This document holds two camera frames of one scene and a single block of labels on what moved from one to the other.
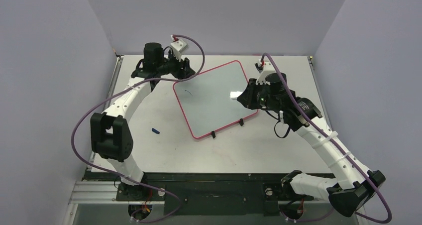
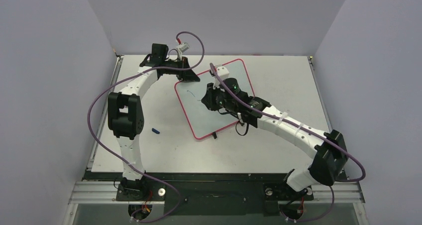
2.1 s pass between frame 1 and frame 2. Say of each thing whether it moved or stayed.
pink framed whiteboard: stayed
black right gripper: moved
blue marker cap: stayed
